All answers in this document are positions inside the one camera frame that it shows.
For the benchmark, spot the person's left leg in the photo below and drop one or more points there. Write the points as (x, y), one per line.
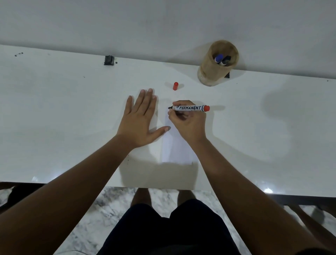
(141, 197)

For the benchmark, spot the red marker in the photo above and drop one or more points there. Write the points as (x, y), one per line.
(189, 108)

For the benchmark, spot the person's right hand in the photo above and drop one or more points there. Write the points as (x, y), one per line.
(190, 124)

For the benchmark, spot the wooden pen holder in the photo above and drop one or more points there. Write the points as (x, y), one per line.
(210, 71)

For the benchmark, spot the person's right forearm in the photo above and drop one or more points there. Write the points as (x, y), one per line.
(249, 205)

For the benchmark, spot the person's left hand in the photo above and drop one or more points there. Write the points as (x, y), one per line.
(136, 126)

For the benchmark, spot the black shorts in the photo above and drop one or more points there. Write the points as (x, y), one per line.
(170, 231)

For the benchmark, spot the black marker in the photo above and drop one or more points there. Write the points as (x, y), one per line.
(226, 60)

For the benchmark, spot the person's right leg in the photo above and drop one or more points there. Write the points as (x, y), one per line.
(186, 197)

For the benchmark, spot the person's leg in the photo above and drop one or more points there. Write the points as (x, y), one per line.
(141, 197)
(186, 197)

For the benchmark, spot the brown diagonal table leg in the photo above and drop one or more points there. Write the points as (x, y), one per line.
(315, 231)

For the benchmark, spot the person's left forearm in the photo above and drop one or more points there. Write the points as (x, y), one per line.
(65, 197)

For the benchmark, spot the blue marker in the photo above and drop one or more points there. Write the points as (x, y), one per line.
(218, 58)

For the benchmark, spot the black bag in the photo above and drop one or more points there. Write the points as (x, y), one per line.
(23, 194)

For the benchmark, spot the white paper sheet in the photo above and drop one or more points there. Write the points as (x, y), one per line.
(176, 149)

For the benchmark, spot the small black clip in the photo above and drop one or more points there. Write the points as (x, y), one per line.
(109, 60)

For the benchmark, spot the red marker cap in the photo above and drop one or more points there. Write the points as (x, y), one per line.
(175, 86)

